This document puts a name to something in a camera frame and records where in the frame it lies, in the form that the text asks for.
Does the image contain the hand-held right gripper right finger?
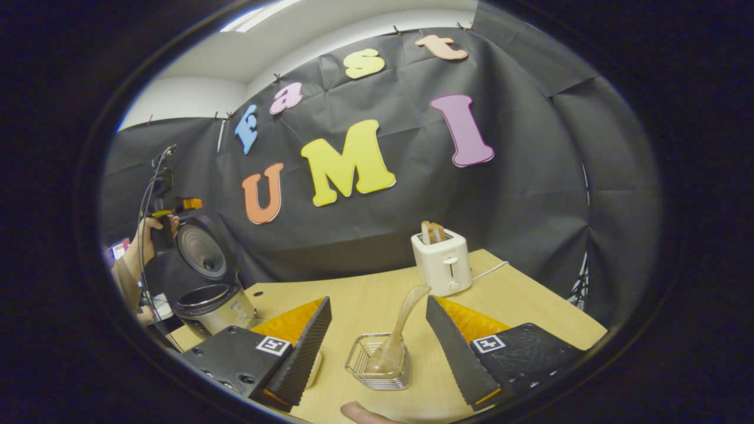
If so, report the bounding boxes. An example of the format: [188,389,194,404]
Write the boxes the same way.
[425,296,584,412]

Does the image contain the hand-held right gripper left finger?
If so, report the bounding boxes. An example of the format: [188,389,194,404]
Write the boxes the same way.
[180,296,332,413]

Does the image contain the wooden spoon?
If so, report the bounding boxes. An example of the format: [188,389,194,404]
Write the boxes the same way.
[365,284,432,375]

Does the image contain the wire chopstick holder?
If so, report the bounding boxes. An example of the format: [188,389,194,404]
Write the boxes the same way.
[345,333,412,391]

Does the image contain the black rice cooker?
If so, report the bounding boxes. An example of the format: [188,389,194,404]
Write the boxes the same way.
[152,215,258,339]

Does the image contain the white toaster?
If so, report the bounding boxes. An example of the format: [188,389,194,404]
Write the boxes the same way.
[411,228,473,297]

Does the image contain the bread slice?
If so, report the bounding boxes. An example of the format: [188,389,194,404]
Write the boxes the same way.
[420,221,447,245]

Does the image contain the dark metal stand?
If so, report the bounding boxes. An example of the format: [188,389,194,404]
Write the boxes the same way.
[567,253,591,312]

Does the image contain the black backdrop cloth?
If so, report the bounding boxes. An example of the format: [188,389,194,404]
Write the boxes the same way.
[100,26,663,330]

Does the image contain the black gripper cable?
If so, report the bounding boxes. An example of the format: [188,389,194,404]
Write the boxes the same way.
[137,144,183,351]

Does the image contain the white toaster cable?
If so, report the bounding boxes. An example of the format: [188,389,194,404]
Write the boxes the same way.
[470,261,509,282]

